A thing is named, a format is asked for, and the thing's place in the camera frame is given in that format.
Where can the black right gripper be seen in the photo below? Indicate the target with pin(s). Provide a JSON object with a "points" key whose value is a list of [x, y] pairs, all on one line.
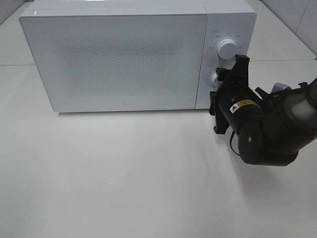
{"points": [[237, 107]]}

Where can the white timer knob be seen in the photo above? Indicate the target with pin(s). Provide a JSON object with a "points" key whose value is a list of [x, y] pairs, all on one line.
{"points": [[214, 80]]}

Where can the white microwave door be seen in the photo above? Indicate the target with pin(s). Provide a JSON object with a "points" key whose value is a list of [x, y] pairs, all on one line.
{"points": [[118, 63]]}

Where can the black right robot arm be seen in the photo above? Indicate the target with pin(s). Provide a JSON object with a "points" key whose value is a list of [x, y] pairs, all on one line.
{"points": [[271, 127]]}

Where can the upper white power knob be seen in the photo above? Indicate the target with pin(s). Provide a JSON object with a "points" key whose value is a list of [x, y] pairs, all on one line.
{"points": [[226, 48]]}

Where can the white microwave oven body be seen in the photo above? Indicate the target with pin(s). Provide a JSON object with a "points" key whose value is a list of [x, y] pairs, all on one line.
{"points": [[225, 18]]}

